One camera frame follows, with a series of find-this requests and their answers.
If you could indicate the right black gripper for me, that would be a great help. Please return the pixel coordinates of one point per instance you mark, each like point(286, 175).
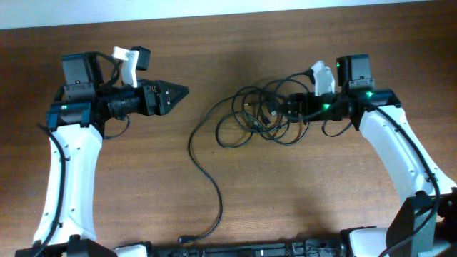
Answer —
point(302, 98)

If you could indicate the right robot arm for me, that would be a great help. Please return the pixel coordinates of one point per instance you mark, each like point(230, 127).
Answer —
point(426, 221)

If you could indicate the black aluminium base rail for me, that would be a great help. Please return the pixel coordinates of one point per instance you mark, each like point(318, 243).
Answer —
point(299, 247)

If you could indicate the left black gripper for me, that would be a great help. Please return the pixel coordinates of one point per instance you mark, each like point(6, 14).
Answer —
point(162, 106)

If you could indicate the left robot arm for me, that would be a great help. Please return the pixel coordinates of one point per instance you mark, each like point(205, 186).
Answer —
point(98, 88)

